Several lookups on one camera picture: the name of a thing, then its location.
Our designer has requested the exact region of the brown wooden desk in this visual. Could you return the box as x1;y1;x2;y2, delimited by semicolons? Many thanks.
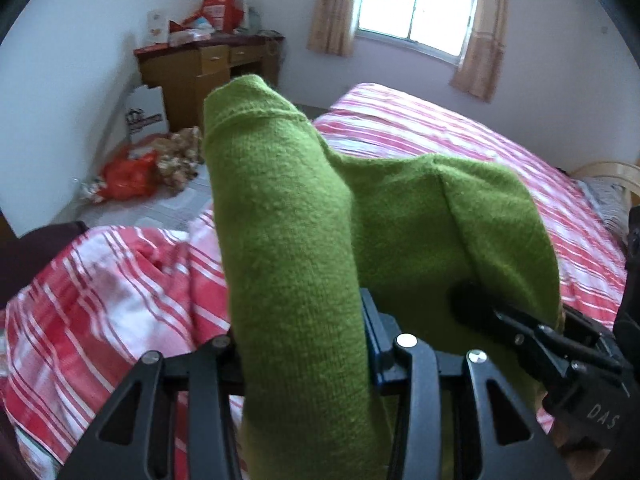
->
133;35;286;132

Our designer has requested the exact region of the crumpled plastic wrapper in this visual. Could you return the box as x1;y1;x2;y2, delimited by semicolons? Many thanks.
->
74;176;109;204

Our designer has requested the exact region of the red gift box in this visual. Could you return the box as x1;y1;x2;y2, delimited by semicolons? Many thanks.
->
181;0;249;32

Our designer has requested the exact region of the pile of small packets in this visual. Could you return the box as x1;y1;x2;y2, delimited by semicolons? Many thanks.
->
167;20;216;47

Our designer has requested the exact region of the sliding glass window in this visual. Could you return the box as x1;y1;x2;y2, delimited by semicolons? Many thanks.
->
355;0;487;64

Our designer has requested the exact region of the dark maroon cloth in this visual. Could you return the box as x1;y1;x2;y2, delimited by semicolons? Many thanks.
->
0;219;91;312

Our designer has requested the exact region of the green striped knit sweater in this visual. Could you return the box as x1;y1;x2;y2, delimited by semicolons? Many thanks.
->
202;74;568;480

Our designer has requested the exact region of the white paper bag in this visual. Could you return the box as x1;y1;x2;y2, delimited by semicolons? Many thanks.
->
124;85;169;144

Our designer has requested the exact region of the beige curtain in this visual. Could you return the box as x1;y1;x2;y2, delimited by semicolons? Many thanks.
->
449;0;512;104
306;0;369;57

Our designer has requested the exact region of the white printed card box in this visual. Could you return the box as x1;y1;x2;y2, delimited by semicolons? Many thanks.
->
146;8;169;47

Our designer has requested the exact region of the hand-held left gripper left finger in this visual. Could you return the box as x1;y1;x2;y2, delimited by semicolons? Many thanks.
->
57;332;246;480

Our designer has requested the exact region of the patterned pillow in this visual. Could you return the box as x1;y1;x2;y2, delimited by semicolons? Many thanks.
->
579;179;632;233

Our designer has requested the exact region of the brown patterned bundle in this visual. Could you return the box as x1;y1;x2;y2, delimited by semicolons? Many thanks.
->
154;127;207;194

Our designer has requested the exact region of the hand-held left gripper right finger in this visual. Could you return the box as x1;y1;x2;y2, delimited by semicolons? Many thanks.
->
360;287;571;480

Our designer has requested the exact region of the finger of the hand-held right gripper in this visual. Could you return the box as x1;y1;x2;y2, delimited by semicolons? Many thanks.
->
561;306;624;362
449;282;577;392

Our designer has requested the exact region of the red plastic bag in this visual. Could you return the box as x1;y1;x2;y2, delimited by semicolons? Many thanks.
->
99;151;159;202

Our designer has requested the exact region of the red plaid bed sheet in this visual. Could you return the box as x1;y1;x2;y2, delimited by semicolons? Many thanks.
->
0;82;632;480

